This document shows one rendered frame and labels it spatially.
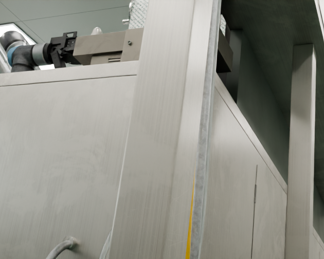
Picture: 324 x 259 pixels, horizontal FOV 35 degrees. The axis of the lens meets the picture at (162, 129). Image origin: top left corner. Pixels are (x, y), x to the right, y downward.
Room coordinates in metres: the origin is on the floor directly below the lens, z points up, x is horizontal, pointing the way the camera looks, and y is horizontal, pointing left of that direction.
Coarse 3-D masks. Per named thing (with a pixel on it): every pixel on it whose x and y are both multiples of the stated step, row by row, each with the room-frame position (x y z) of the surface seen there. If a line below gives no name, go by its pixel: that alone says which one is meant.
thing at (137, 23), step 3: (144, 18) 1.39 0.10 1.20; (132, 21) 1.41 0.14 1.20; (135, 21) 1.41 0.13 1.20; (138, 21) 1.40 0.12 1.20; (141, 21) 1.40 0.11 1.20; (144, 21) 1.39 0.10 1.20; (129, 24) 1.42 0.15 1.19; (132, 24) 1.41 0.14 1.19; (135, 24) 1.41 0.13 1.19; (138, 24) 1.40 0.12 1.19; (141, 24) 1.40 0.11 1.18; (144, 24) 1.39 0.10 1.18; (129, 27) 1.42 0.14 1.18; (132, 27) 1.41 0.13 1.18; (135, 27) 1.41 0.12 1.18; (138, 27) 1.40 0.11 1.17; (141, 27) 1.40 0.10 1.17
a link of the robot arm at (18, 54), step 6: (12, 48) 1.56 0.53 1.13; (18, 48) 1.55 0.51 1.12; (24, 48) 1.54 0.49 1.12; (30, 48) 1.52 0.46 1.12; (12, 54) 1.56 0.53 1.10; (18, 54) 1.54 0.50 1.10; (24, 54) 1.54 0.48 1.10; (30, 54) 1.53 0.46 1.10; (12, 60) 1.57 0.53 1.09; (18, 60) 1.54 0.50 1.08; (24, 60) 1.54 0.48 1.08; (30, 60) 1.54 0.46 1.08; (36, 66) 1.57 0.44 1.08
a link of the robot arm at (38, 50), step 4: (36, 44) 1.52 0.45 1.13; (40, 44) 1.51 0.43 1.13; (44, 44) 1.51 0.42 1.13; (36, 48) 1.51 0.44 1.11; (40, 48) 1.51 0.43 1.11; (32, 52) 1.52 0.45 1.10; (36, 52) 1.51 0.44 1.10; (40, 52) 1.51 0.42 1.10; (32, 56) 1.53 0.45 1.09; (36, 56) 1.52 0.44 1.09; (40, 56) 1.51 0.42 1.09; (36, 60) 1.53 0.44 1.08; (40, 60) 1.53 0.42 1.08; (44, 60) 1.52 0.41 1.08; (40, 64) 1.55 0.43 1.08; (44, 64) 1.54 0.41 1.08; (48, 64) 1.55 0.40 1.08
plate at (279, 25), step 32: (224, 0) 1.15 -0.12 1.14; (256, 0) 1.14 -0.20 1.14; (288, 0) 1.12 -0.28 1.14; (320, 0) 1.18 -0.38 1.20; (256, 32) 1.29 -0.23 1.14; (288, 32) 1.27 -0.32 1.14; (320, 32) 1.24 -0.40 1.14; (288, 64) 1.44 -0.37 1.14; (320, 64) 1.42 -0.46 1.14; (288, 96) 1.67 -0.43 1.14; (320, 96) 1.63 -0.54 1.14; (320, 128) 1.92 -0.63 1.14; (320, 160) 2.29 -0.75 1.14; (320, 192) 2.81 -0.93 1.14
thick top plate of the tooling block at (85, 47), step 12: (84, 36) 1.24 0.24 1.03; (96, 36) 1.23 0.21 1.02; (108, 36) 1.21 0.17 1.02; (120, 36) 1.20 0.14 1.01; (84, 48) 1.24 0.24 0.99; (96, 48) 1.22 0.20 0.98; (108, 48) 1.21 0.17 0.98; (120, 48) 1.19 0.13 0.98; (228, 48) 1.19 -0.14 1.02; (84, 60) 1.27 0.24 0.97; (228, 60) 1.20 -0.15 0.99
